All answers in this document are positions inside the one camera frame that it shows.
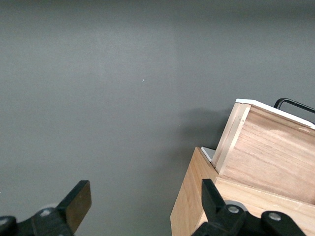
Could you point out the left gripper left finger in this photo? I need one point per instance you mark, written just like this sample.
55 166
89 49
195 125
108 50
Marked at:
76 206

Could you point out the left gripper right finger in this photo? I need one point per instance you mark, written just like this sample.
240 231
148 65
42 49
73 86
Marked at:
212 201

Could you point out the wooden drawer cabinet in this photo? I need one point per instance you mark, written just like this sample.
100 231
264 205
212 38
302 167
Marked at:
192 196

